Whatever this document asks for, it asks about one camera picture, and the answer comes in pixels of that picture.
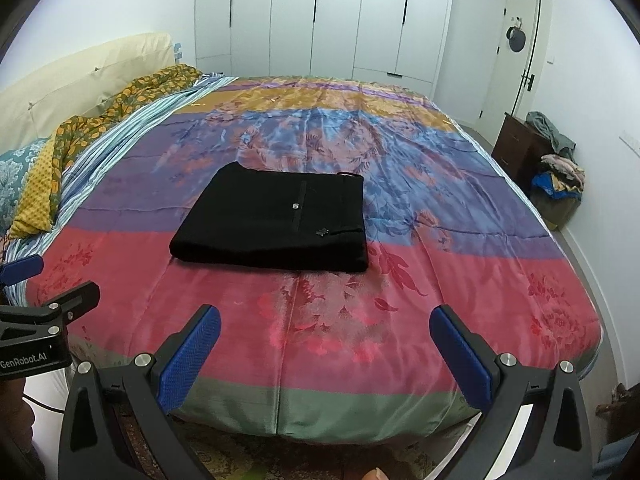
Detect white door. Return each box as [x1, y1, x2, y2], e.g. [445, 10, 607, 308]
[479, 0, 553, 132]

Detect cream padded headboard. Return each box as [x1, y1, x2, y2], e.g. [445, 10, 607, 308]
[0, 32, 176, 154]

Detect blue floral pillow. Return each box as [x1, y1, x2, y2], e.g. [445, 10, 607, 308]
[0, 140, 49, 237]

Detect round dark door hanging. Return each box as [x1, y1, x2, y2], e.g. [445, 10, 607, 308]
[506, 16, 527, 54]

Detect white wardrobe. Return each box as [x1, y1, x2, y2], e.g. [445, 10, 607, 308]
[194, 0, 457, 86]

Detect colourful satin quilt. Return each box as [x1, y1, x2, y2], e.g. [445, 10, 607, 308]
[25, 76, 603, 446]

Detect striped bed sheet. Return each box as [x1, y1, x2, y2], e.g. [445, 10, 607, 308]
[4, 72, 239, 306]

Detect patterned rug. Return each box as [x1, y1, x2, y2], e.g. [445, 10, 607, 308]
[112, 399, 483, 480]

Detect yellow floral blanket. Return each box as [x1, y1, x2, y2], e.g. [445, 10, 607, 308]
[10, 64, 204, 239]

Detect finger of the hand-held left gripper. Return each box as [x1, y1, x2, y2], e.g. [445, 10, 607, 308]
[30, 281, 101, 334]
[0, 254, 45, 292]

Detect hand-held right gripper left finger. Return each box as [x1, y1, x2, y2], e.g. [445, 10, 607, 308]
[57, 304, 222, 480]

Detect person's left forearm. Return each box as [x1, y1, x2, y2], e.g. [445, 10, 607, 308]
[0, 375, 32, 480]

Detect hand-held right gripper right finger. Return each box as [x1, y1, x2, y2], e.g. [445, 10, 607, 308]
[429, 305, 593, 480]

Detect black pants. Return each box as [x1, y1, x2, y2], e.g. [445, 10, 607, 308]
[169, 161, 371, 273]

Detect dark wooden nightstand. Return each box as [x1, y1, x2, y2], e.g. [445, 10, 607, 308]
[491, 111, 548, 193]

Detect pink clothes pile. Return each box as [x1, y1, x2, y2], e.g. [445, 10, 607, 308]
[540, 153, 586, 192]

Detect black cable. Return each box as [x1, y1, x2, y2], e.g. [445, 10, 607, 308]
[22, 391, 69, 417]

